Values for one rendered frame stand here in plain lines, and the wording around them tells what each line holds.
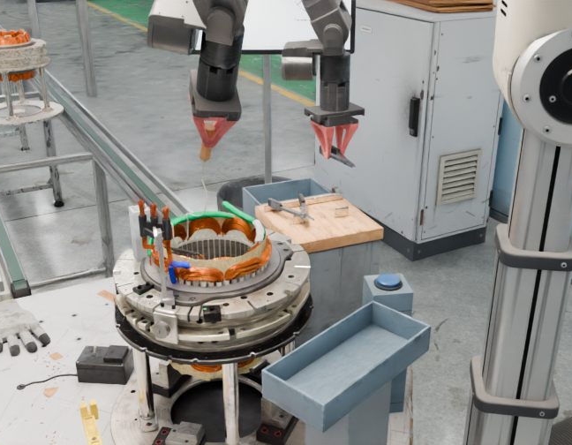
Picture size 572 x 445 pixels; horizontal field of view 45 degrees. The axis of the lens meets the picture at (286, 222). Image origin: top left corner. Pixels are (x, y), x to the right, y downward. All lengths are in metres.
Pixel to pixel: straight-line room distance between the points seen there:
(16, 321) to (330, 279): 0.71
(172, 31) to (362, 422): 0.60
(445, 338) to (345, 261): 1.69
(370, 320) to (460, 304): 2.16
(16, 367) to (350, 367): 0.76
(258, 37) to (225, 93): 1.11
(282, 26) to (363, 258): 0.94
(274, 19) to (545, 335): 1.30
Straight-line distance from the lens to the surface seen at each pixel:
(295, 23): 2.11
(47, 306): 1.73
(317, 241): 1.30
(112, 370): 1.42
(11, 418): 1.41
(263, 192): 1.56
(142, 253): 1.17
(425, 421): 2.57
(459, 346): 2.97
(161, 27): 0.98
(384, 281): 1.21
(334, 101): 1.33
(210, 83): 1.00
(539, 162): 1.02
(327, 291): 1.37
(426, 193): 3.46
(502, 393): 1.19
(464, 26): 3.34
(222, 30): 0.92
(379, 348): 1.07
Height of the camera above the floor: 1.63
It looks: 24 degrees down
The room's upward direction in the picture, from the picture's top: straight up
